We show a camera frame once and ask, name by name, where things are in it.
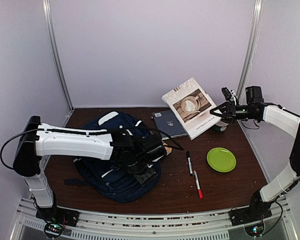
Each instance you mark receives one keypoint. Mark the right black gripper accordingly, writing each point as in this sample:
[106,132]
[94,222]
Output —
[228,106]

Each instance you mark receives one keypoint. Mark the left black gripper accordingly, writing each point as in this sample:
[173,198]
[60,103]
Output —
[145,179]

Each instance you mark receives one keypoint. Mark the white coffee cover notebook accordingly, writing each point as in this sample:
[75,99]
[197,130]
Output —
[191,105]

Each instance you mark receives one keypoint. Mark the navy blue backpack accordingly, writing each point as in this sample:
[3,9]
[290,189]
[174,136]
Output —
[110,181]

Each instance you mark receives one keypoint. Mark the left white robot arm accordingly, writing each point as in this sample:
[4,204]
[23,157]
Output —
[42,139]

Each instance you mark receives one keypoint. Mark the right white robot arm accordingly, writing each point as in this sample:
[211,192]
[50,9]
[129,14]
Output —
[287,122]

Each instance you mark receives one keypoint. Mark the white teal bowl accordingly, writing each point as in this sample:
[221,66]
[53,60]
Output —
[220,127]

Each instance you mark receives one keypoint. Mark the orange treehouse paperback book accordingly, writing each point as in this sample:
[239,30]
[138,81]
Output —
[167,148]

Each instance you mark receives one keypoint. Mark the dark blue hardcover notebook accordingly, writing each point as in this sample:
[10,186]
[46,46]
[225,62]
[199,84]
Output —
[167,122]

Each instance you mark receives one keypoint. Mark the green plate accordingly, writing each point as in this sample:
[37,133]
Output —
[221,159]

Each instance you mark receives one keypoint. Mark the black marker pen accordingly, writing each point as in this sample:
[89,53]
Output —
[188,156]

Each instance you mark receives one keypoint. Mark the red marker pen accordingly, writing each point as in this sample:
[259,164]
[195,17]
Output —
[200,193]

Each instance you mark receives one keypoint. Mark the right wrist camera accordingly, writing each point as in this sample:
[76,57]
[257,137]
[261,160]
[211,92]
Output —
[229,95]

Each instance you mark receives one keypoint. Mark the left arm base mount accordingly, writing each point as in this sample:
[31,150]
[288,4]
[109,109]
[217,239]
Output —
[56,219]

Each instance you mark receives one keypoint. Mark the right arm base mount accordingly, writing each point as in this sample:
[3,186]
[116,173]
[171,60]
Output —
[252,216]

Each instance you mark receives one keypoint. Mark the right aluminium corner post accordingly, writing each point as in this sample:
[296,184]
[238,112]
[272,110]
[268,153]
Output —
[251,48]

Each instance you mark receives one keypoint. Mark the aluminium corner post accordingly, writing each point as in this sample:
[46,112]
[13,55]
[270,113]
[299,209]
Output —
[55,53]
[251,48]

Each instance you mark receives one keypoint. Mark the aluminium front rail frame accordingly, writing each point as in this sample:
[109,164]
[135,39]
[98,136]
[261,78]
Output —
[209,225]

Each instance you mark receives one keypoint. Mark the left aluminium corner post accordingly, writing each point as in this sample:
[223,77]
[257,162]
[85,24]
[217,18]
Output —
[55,53]

